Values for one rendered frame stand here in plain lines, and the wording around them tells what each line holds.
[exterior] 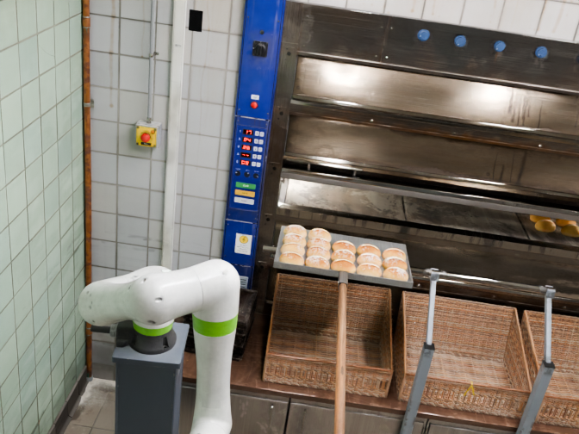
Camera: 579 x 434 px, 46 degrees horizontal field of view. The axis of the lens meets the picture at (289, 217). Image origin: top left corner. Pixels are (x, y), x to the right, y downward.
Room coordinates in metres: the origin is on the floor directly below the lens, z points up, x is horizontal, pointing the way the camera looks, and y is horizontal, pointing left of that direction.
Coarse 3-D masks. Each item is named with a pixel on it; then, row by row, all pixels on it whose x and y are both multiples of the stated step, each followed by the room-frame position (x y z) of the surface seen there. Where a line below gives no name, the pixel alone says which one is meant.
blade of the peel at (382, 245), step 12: (336, 240) 2.58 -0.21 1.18; (348, 240) 2.59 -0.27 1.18; (360, 240) 2.61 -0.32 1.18; (372, 240) 2.63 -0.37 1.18; (276, 252) 2.37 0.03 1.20; (276, 264) 2.29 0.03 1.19; (288, 264) 2.29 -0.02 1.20; (408, 264) 2.43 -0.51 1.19; (336, 276) 2.28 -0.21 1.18; (348, 276) 2.28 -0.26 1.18; (360, 276) 2.28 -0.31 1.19; (372, 276) 2.28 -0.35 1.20; (408, 276) 2.36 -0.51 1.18
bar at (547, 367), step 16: (416, 272) 2.43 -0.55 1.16; (432, 272) 2.43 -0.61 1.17; (448, 272) 2.44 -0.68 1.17; (432, 288) 2.40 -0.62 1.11; (528, 288) 2.43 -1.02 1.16; (544, 288) 2.43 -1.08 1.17; (432, 304) 2.35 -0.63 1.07; (432, 320) 2.30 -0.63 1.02; (432, 336) 2.26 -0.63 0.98; (432, 352) 2.21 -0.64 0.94; (544, 352) 2.27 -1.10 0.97; (544, 368) 2.20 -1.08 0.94; (416, 384) 2.21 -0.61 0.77; (544, 384) 2.20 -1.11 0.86; (416, 400) 2.21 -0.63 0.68; (528, 400) 2.23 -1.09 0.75; (528, 416) 2.20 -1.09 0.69; (400, 432) 2.24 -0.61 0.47; (528, 432) 2.20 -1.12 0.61
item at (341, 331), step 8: (344, 288) 2.15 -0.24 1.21; (344, 296) 2.10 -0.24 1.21; (344, 304) 2.05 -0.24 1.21; (344, 312) 2.00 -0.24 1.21; (344, 320) 1.95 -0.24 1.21; (344, 328) 1.90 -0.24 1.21; (344, 336) 1.86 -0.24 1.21; (344, 344) 1.81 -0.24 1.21; (344, 352) 1.77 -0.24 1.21; (336, 360) 1.74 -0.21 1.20; (344, 360) 1.73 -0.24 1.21; (336, 368) 1.70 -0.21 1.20; (344, 368) 1.69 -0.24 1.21; (336, 376) 1.65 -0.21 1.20; (344, 376) 1.65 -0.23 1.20; (336, 384) 1.62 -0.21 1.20; (344, 384) 1.62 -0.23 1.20; (336, 392) 1.58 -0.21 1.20; (344, 392) 1.58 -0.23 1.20; (336, 400) 1.54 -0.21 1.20; (344, 400) 1.55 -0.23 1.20; (336, 408) 1.51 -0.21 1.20; (344, 408) 1.51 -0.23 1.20; (336, 416) 1.48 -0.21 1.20; (344, 416) 1.48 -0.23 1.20; (336, 424) 1.44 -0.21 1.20; (344, 424) 1.45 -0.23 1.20; (336, 432) 1.41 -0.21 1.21; (344, 432) 1.42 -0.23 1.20
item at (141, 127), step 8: (144, 120) 2.82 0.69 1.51; (136, 128) 2.76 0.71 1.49; (144, 128) 2.76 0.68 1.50; (152, 128) 2.75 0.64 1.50; (160, 128) 2.80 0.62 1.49; (136, 136) 2.76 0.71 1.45; (152, 136) 2.75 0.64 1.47; (160, 136) 2.81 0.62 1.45; (136, 144) 2.76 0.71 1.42; (144, 144) 2.75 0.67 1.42; (152, 144) 2.75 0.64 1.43
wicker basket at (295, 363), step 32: (288, 288) 2.76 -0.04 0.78; (320, 288) 2.76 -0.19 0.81; (352, 288) 2.77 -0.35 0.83; (384, 288) 2.78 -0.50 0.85; (288, 320) 2.72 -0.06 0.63; (384, 320) 2.70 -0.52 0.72; (288, 352) 2.53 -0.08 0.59; (320, 352) 2.56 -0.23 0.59; (352, 352) 2.60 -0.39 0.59; (384, 352) 2.54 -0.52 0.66; (288, 384) 2.31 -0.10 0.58; (320, 384) 2.31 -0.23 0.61; (352, 384) 2.32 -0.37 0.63; (384, 384) 2.32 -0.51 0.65
